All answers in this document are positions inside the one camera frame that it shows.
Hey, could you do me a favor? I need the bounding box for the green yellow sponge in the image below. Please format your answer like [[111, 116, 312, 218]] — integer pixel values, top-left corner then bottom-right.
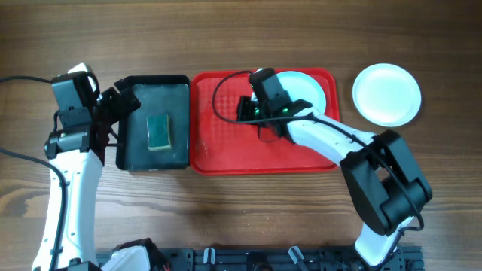
[[147, 114, 171, 151]]

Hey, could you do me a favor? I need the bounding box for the pale green plate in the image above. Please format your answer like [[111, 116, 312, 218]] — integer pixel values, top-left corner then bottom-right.
[[277, 71, 327, 113]]

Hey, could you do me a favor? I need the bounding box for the white plate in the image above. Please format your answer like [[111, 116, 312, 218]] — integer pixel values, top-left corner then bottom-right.
[[352, 63, 422, 127]]

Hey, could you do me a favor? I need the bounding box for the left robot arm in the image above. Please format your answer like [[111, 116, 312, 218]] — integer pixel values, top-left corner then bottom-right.
[[32, 63, 141, 270]]

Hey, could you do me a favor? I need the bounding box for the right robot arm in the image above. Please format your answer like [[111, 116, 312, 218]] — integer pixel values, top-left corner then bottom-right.
[[237, 68, 432, 270]]

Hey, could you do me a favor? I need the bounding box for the black plastic tray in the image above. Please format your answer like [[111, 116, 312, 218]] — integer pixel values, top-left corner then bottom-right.
[[116, 75, 190, 171]]

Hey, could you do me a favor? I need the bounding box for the red plastic tray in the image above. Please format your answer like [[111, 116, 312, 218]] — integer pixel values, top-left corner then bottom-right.
[[189, 68, 340, 175]]

